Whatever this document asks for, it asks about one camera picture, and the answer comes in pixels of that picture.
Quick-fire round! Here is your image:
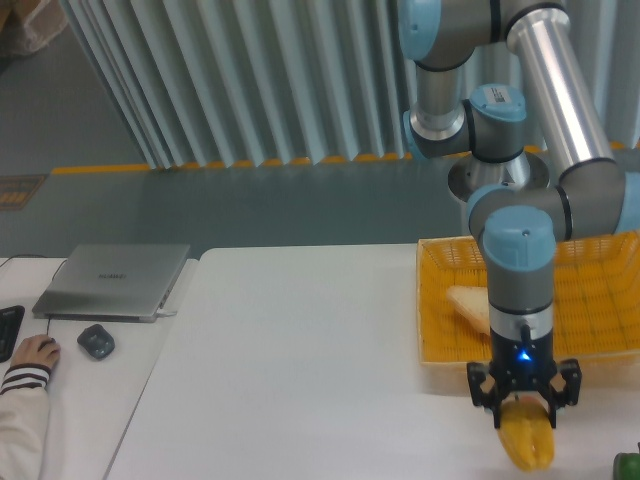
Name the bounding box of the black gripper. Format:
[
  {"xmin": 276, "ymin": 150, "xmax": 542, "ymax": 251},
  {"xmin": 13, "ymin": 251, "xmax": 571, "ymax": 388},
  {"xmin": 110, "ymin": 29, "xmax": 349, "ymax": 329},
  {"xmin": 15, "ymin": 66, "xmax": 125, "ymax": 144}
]
[{"xmin": 466, "ymin": 329, "xmax": 582, "ymax": 429}]

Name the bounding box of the yellow bell pepper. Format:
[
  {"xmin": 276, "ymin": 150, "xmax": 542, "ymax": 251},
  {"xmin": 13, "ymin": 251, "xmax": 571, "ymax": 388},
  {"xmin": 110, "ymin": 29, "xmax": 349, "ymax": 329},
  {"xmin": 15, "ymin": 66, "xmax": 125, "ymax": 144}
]
[{"xmin": 498, "ymin": 400, "xmax": 555, "ymax": 472}]

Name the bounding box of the black computer mouse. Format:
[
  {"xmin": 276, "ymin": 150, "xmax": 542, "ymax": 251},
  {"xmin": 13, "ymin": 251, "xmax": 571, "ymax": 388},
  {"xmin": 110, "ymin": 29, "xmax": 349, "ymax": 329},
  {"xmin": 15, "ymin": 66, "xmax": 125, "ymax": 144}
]
[{"xmin": 38, "ymin": 338, "xmax": 56, "ymax": 351}]

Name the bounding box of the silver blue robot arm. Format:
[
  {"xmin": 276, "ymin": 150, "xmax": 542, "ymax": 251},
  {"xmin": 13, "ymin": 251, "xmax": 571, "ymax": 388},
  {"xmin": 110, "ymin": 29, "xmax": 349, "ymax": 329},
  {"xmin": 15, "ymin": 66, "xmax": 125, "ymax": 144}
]
[{"xmin": 398, "ymin": 1, "xmax": 639, "ymax": 427}]

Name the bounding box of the cream striped sleeve forearm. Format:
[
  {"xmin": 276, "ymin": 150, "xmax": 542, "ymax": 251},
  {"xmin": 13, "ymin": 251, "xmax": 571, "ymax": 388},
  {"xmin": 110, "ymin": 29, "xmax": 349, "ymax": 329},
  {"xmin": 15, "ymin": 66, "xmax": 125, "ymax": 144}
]
[{"xmin": 1, "ymin": 363, "xmax": 51, "ymax": 479}]

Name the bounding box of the yellow woven basket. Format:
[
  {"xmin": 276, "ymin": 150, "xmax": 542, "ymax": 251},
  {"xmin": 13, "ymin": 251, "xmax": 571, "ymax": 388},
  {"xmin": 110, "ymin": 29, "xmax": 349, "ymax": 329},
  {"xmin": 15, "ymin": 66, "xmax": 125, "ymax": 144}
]
[{"xmin": 416, "ymin": 231, "xmax": 639, "ymax": 364}]

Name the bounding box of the green bell pepper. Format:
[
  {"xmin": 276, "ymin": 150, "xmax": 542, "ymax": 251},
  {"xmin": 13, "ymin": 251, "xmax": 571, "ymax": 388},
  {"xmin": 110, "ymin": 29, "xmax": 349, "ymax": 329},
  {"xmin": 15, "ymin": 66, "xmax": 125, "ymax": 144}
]
[{"xmin": 612, "ymin": 452, "xmax": 640, "ymax": 480}]

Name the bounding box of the person's hand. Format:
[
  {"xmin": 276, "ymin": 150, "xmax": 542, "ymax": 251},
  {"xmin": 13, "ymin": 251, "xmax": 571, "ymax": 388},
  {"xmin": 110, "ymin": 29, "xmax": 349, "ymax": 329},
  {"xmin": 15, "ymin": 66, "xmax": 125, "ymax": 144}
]
[{"xmin": 11, "ymin": 334, "xmax": 61, "ymax": 371}]

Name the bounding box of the brown egg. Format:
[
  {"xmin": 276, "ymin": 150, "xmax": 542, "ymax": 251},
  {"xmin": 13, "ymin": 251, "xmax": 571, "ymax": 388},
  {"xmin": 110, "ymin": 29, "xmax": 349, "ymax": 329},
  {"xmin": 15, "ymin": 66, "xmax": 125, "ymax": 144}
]
[{"xmin": 516, "ymin": 396, "xmax": 540, "ymax": 403}]

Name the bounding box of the white bread slice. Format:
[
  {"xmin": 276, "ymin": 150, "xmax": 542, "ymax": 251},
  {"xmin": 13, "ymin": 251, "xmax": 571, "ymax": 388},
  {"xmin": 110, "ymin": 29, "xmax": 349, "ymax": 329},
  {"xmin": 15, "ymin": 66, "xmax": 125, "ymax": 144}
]
[{"xmin": 446, "ymin": 285, "xmax": 490, "ymax": 336}]

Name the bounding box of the white laptop plug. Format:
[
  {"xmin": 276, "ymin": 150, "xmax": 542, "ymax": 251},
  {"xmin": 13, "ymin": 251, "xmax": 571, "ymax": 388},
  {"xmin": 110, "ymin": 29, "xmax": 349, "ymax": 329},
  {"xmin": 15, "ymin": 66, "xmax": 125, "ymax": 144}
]
[{"xmin": 156, "ymin": 309, "xmax": 177, "ymax": 318}]

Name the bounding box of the silver laptop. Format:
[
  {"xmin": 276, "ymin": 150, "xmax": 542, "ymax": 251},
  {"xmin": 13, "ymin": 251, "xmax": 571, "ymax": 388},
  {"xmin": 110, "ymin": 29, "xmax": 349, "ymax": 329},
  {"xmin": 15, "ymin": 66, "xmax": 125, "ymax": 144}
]
[{"xmin": 32, "ymin": 244, "xmax": 190, "ymax": 322}]

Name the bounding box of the dark grey small case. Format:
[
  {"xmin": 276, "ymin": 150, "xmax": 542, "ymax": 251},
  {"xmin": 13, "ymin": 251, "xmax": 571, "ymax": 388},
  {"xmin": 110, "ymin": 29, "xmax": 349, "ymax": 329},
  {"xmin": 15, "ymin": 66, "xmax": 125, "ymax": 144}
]
[{"xmin": 77, "ymin": 324, "xmax": 116, "ymax": 361}]

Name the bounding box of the grey folding partition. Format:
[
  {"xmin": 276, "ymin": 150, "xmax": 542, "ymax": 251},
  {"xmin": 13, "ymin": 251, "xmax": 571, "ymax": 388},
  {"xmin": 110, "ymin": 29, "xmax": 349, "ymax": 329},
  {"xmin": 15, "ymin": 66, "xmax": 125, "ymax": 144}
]
[{"xmin": 58, "ymin": 0, "xmax": 640, "ymax": 171}]

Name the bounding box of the black keyboard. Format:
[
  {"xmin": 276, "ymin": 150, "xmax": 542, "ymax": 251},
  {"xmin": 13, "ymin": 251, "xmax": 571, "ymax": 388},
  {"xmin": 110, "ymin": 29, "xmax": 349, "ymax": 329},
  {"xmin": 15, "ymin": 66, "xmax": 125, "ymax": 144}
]
[{"xmin": 0, "ymin": 305, "xmax": 25, "ymax": 363}]

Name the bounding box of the cardboard box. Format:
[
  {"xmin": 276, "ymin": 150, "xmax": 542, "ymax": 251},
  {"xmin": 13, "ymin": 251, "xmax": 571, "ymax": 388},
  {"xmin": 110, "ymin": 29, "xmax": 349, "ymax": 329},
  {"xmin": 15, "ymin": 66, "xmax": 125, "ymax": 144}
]
[{"xmin": 1, "ymin": 0, "xmax": 68, "ymax": 58}]

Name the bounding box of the black mouse cable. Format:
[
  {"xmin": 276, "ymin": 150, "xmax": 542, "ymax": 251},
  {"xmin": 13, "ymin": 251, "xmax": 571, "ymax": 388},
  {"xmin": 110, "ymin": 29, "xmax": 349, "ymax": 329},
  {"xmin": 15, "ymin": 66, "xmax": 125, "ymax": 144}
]
[{"xmin": 0, "ymin": 254, "xmax": 71, "ymax": 337}]

